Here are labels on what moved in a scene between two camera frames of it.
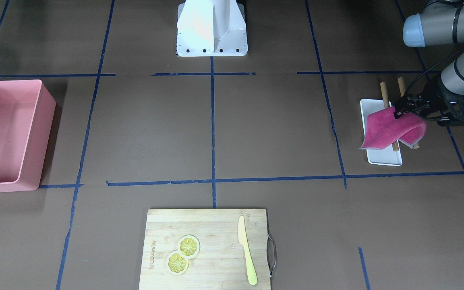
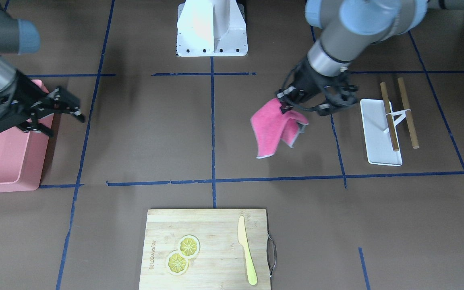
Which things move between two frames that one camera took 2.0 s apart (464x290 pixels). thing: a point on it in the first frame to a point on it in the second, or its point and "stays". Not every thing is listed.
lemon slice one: [189, 246] stays
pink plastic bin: [13, 121] stays
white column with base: [211, 28] stays
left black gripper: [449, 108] to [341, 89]
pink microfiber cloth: [382, 127] to [271, 125]
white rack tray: [387, 156] stays
